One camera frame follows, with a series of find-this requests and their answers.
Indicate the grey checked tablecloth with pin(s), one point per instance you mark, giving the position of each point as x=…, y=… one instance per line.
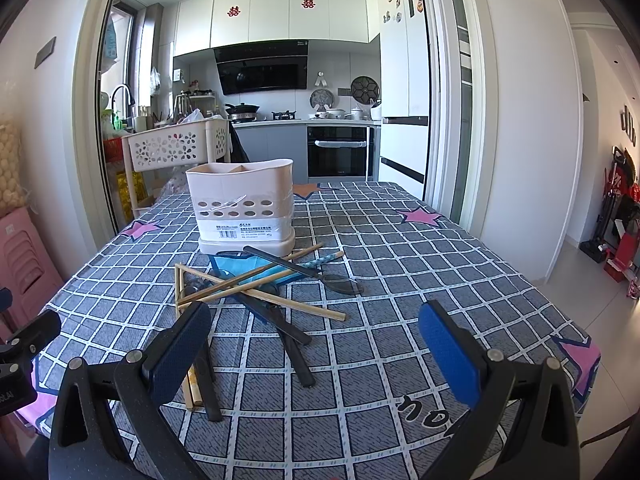
x=380, y=408

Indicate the black built-in oven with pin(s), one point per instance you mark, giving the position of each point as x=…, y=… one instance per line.
x=338, y=152

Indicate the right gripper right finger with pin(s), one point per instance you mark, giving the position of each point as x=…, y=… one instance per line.
x=543, y=440

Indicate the black range hood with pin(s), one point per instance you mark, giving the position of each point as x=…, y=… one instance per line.
x=257, y=66

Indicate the black kitchen faucet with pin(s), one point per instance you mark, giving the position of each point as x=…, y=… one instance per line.
x=122, y=101

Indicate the beige flower-pattern trolley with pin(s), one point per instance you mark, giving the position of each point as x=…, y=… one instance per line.
x=206, y=140

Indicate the black hanging bag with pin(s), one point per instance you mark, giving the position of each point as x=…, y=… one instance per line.
x=237, y=152

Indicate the white refrigerator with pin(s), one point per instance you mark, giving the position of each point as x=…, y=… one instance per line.
x=405, y=94

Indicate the black wok on stove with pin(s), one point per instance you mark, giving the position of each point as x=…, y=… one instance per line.
x=242, y=112

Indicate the pink plastic stool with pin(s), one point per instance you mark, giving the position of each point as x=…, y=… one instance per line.
x=27, y=270

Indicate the round black wall pan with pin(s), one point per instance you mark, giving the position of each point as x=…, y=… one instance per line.
x=365, y=90

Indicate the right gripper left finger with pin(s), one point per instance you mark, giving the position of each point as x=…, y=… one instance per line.
x=107, y=422

